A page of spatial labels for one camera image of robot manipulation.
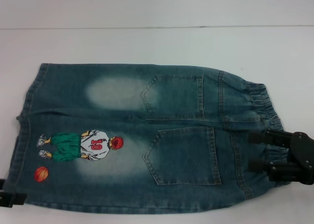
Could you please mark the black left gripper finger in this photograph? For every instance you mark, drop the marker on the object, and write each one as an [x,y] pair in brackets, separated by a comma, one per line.
[14,199]
[2,184]

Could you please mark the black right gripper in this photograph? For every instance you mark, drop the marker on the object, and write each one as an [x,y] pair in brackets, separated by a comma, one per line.
[304,157]

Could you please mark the blue denim shorts with cartoon print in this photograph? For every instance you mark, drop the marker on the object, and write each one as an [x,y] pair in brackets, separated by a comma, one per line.
[184,99]

